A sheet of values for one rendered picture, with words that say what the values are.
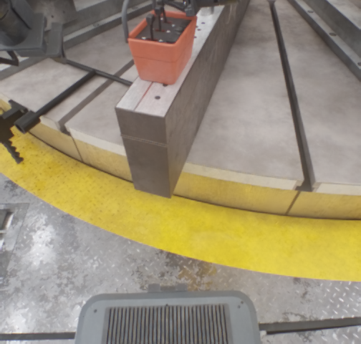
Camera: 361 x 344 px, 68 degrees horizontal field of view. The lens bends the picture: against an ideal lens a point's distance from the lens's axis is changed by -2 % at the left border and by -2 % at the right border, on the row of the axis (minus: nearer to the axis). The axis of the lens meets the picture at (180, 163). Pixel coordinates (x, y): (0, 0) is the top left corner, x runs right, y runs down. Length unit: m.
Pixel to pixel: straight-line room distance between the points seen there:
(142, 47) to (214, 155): 0.54
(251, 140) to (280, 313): 0.68
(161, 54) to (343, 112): 0.99
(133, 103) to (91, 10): 1.39
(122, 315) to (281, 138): 0.89
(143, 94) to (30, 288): 0.91
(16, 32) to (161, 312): 0.75
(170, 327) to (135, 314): 0.11
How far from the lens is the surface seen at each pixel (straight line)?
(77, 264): 1.27
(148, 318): 0.88
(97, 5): 2.10
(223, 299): 0.90
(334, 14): 2.14
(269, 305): 1.20
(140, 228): 1.27
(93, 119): 1.31
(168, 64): 0.74
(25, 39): 0.54
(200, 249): 1.22
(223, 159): 1.08
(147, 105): 0.72
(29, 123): 1.37
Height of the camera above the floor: 1.13
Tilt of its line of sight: 50 degrees down
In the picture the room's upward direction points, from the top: 1 degrees counter-clockwise
